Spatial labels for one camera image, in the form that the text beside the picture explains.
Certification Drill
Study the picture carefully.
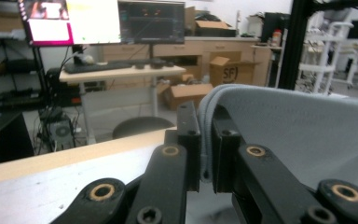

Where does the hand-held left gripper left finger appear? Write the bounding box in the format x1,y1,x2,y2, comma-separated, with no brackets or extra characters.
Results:
164,101,201,192

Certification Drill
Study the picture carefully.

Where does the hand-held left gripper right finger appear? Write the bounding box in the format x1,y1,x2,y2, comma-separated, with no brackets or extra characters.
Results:
212,105,247,194

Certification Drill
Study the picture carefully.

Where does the grey printed t-shirt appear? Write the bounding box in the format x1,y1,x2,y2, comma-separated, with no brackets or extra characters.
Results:
198,83,358,194

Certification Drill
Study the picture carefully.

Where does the black round stool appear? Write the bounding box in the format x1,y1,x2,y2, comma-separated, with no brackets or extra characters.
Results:
111,116,175,140

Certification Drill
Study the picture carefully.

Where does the small open cardboard box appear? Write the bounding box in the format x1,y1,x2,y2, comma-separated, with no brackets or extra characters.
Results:
164,82,214,110

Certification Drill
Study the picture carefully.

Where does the large cardboard box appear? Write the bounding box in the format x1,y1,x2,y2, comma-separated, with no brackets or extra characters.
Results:
209,55,259,88

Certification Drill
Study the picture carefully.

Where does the desk with white legs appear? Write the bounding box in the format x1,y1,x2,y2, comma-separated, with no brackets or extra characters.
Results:
59,64,187,146

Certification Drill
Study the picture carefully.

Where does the shallow cardboard box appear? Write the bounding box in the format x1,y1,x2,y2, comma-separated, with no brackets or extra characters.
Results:
195,20,237,37

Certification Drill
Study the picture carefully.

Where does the black keyboard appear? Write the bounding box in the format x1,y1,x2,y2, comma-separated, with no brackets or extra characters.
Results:
63,61,133,75

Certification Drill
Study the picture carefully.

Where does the silver computer case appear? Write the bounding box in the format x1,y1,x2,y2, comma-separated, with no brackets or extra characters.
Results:
40,106,76,147

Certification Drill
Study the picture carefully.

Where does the bottle with red cap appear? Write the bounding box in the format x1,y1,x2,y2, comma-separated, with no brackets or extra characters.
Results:
271,29,283,48

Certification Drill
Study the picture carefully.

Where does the monitor with dark screen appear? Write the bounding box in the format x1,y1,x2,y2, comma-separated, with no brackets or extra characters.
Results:
117,0,186,45

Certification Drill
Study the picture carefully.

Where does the black electronics box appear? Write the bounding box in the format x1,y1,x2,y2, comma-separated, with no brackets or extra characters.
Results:
46,68,82,106

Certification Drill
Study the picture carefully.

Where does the white table mat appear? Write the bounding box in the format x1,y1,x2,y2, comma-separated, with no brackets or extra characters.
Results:
0,143,241,224

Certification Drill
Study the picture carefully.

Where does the monitor with bright screen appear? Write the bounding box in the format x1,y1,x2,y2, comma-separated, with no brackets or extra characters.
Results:
18,0,122,48

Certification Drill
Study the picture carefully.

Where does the black computer tower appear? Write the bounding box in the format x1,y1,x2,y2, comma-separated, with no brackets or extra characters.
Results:
0,111,35,166

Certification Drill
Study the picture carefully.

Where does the black metal rack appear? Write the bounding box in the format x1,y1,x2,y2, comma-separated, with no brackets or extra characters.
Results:
0,0,49,110

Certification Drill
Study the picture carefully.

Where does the black metal post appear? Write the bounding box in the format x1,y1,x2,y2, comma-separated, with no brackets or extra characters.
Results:
278,0,358,91

